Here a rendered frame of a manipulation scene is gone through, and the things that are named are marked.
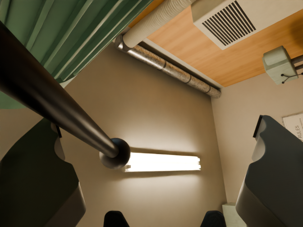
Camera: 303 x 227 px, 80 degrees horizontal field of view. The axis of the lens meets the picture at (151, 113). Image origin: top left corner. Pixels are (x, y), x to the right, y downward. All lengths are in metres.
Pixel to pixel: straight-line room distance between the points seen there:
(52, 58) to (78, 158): 1.46
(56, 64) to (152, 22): 1.64
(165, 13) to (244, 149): 2.33
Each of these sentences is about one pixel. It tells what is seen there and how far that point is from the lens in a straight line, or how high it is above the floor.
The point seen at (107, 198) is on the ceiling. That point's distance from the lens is 1.74.
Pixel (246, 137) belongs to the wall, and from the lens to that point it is 3.23.
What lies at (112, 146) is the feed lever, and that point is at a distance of 0.16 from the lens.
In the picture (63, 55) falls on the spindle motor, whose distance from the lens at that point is 0.17.
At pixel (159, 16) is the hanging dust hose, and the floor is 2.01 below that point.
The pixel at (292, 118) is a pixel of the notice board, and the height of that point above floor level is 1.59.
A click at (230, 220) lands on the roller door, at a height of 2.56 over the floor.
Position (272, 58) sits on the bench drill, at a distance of 2.23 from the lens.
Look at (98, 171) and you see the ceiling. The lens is 1.68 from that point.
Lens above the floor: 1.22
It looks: 43 degrees up
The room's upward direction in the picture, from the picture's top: 111 degrees counter-clockwise
